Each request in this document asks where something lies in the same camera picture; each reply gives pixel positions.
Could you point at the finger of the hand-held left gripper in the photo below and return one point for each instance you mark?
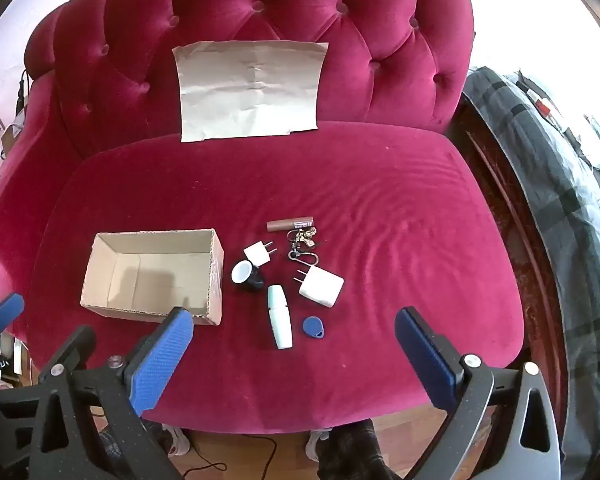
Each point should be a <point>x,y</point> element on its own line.
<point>2,314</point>
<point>70,346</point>

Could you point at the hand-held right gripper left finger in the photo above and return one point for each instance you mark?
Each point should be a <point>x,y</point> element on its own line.
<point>160,360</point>

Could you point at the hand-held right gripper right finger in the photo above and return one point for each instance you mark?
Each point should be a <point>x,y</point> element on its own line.
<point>422,360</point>

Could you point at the cardboard box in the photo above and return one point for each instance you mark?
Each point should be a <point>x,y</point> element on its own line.
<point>125,260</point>

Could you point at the blue key fob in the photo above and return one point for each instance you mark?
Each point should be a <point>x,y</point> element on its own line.
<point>313,326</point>

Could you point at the black jar with white inside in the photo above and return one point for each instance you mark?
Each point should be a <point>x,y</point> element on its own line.
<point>252,282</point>

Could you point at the large white charger plug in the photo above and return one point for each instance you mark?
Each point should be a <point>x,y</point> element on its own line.
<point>320,287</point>

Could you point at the white and pale blue bottle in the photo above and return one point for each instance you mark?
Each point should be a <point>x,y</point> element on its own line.
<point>280,320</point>

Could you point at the small white charger plug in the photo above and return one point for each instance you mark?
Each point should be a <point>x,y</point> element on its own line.
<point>256,254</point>

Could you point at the brown lipstick tube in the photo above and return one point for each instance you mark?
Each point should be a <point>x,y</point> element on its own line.
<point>290,224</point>

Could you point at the person's leg in plaid pants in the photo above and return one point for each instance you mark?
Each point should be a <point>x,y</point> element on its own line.
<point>352,455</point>

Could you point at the small brown cardboard carton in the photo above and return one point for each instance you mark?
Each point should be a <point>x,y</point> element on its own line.
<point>11,136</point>

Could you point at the red velvet tufted armchair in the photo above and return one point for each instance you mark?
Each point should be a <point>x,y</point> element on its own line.
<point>330,185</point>

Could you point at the grey plaid blanket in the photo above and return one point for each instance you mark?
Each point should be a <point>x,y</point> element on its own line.
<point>570,210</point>

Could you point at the brown paper sheet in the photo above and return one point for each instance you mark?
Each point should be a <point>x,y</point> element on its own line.
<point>250,90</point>

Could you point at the dark wooden bed frame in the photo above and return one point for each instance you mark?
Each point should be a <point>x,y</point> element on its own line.
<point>510,220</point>

